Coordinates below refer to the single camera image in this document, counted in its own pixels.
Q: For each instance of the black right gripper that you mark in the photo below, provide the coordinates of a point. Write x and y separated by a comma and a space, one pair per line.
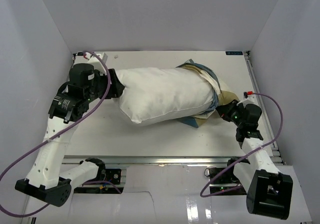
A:
225, 110

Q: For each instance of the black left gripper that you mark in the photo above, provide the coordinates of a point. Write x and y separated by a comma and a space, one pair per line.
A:
116, 88

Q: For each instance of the blue tan white pillowcase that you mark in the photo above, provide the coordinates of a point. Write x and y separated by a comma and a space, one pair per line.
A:
222, 94

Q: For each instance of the white pillow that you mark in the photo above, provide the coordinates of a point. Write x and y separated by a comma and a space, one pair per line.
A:
153, 95

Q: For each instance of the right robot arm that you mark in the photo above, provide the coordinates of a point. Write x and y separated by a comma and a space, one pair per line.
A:
268, 190

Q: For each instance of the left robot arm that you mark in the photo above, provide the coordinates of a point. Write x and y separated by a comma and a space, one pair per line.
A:
45, 182

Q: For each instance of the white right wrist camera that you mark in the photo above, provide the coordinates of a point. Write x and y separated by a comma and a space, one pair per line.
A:
247, 99

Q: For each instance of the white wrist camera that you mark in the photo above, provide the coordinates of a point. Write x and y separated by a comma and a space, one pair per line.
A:
96, 57
247, 99

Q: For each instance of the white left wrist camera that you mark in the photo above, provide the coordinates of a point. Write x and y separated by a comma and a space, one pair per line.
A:
96, 57

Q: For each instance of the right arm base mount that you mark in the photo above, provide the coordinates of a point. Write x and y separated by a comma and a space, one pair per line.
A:
227, 183

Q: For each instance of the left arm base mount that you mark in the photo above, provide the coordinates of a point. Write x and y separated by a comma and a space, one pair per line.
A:
107, 181

